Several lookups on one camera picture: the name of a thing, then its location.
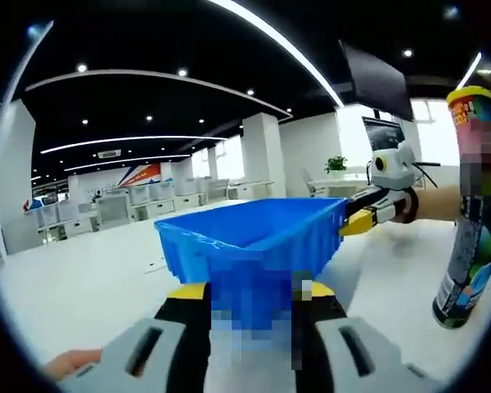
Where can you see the tall printed chip container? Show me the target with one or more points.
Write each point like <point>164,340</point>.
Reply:
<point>470,254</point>

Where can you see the black hanging monitor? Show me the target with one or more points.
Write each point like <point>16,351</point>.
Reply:
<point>376,78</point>

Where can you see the ceiling air vent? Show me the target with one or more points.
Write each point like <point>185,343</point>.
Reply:
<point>109,154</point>

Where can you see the blue plastic box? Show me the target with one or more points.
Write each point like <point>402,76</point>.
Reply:
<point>249,223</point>

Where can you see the person's left hand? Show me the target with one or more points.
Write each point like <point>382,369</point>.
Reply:
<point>71,362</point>

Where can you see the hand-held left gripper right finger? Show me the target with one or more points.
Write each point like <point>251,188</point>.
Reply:
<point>325,348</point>

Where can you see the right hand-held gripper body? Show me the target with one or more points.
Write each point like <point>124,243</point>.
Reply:
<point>395,170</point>

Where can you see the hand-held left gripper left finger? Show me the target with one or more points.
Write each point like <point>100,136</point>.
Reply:
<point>114,368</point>

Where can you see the yellow round toy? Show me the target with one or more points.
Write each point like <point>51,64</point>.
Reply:
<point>470,97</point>

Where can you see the open laptop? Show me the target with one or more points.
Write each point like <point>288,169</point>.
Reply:
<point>382,133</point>

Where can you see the white table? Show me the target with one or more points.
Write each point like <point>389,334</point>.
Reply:
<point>86,278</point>

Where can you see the green potted plant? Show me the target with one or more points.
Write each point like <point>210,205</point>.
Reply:
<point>336,164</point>

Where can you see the white mesh office chair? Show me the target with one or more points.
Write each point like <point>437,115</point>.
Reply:
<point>113,209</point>

